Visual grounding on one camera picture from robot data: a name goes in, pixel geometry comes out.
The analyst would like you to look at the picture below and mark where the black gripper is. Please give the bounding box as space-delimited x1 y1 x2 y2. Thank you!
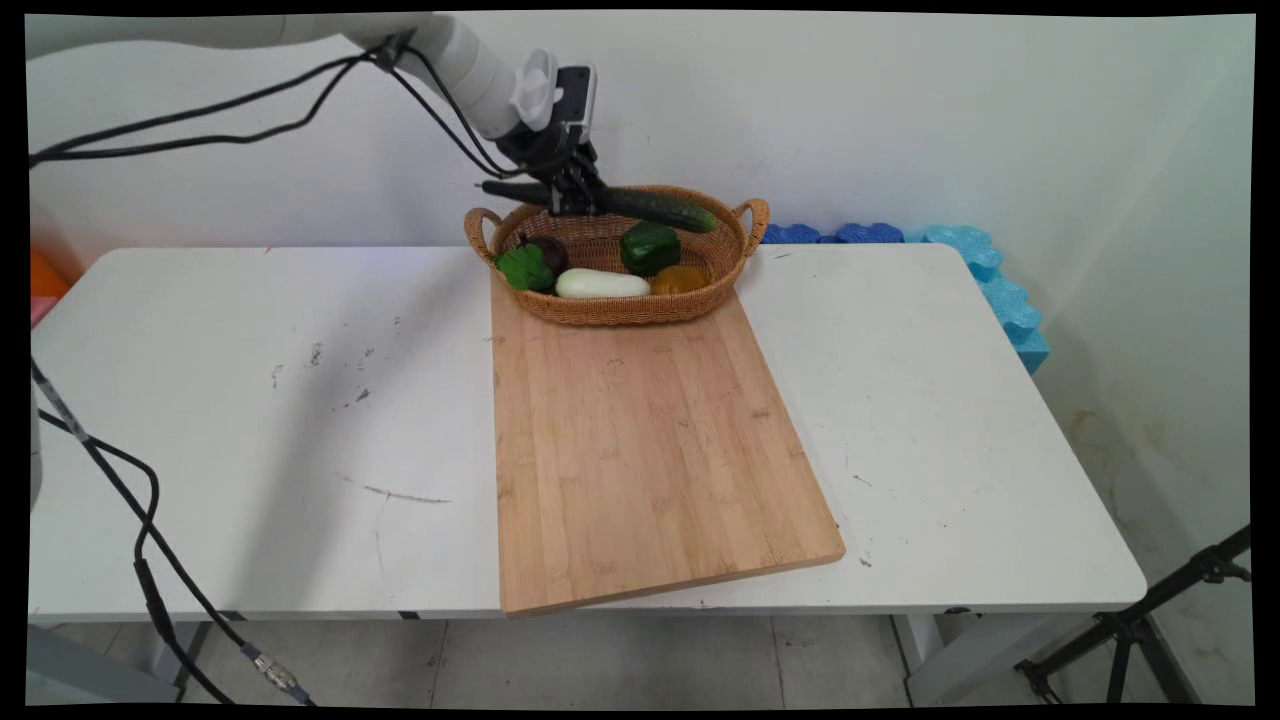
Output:
496 118 607 218

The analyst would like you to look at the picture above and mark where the long dark green cucumber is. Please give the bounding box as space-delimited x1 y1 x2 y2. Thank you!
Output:
479 179 719 235

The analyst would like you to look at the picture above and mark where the dark purple eggplant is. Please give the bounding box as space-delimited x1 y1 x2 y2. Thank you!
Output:
520 235 572 277

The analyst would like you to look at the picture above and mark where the green bell pepper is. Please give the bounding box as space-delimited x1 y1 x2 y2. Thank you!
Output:
618 221 684 279

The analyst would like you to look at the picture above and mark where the white eggplant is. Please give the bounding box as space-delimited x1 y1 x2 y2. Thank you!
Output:
555 268 653 301

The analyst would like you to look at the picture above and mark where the green broccoli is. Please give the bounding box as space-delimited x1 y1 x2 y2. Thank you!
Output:
496 243 558 294

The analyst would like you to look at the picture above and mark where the woven wicker basket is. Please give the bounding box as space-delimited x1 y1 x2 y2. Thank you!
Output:
464 185 772 328

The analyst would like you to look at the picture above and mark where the orange bell pepper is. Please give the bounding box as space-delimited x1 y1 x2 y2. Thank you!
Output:
650 265 712 297

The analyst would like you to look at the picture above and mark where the bamboo cutting board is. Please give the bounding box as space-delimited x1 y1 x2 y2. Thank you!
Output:
489 270 848 616

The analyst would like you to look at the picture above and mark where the cyan foam mat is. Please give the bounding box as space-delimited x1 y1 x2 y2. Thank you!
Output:
904 225 1052 377

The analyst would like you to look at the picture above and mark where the orange red box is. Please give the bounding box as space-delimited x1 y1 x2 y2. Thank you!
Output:
29 248 73 327

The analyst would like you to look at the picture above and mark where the white table leg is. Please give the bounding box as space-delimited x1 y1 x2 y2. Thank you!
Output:
893 611 1076 707
148 619 213 701

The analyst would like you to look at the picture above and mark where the black tripod stand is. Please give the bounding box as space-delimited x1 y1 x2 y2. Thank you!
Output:
1014 524 1254 706

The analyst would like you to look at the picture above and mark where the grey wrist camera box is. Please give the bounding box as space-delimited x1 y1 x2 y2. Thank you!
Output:
553 64 599 133

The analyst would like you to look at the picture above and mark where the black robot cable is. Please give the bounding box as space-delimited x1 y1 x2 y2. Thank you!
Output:
29 36 526 181
29 45 521 179

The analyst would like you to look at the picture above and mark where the black cable with connector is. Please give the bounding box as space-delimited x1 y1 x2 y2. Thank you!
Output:
29 360 317 707

